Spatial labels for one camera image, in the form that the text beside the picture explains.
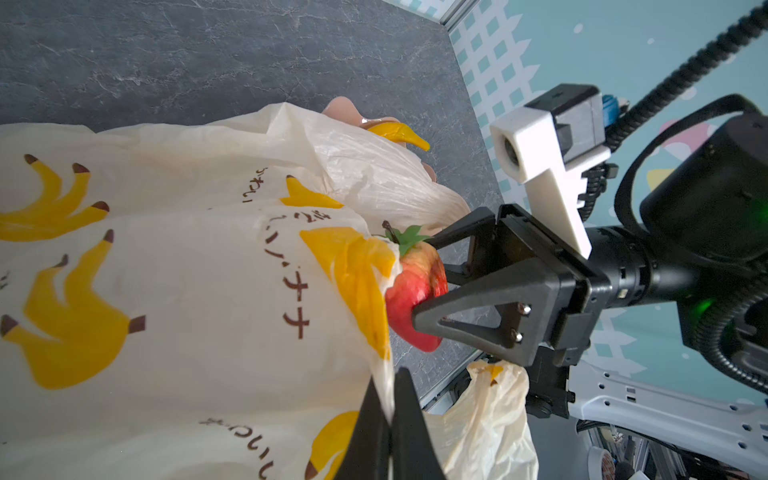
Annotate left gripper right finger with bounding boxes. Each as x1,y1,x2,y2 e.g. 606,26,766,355
391,368,446,480

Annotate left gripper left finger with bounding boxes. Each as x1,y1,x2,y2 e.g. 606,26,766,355
334,380,390,480

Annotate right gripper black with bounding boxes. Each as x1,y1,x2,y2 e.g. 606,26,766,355
412,206,608,418

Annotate banana print plastic bag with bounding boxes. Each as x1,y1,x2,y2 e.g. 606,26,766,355
1,103,538,479

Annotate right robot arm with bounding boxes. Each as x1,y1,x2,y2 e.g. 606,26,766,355
403,5,767,478

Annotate large yellow banana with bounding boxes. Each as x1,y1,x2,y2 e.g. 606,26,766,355
368,122,431,151

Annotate pink wavy fruit plate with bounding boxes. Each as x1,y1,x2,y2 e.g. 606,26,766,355
322,96,415,148

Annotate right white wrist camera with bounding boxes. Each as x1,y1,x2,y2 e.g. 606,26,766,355
490,83,621,258

